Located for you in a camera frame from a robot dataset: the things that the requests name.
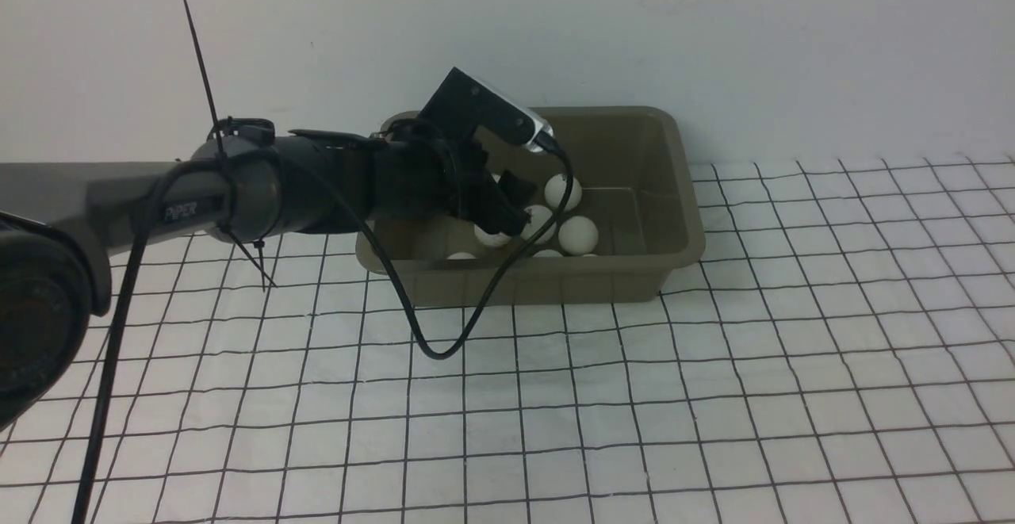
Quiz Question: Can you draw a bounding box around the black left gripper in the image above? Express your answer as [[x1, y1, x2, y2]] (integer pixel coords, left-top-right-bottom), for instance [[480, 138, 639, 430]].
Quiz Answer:
[[369, 132, 538, 236]]

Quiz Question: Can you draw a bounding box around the white logo ping-pong ball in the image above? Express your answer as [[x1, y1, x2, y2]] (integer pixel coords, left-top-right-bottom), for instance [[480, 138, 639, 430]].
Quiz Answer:
[[519, 204, 556, 245]]

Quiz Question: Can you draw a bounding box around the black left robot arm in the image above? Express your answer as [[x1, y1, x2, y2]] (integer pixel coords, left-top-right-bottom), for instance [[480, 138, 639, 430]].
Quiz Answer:
[[1, 119, 538, 425]]

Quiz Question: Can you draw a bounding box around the olive plastic storage bin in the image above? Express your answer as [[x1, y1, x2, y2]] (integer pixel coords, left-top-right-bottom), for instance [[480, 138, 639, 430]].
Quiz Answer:
[[371, 105, 706, 307]]

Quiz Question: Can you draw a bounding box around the white black-grid tablecloth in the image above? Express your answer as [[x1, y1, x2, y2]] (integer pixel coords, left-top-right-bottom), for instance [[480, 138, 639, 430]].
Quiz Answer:
[[0, 155, 1015, 524]]

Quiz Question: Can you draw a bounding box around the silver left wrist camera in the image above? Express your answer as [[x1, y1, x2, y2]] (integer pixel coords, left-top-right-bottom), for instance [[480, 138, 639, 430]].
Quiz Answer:
[[416, 67, 556, 153]]

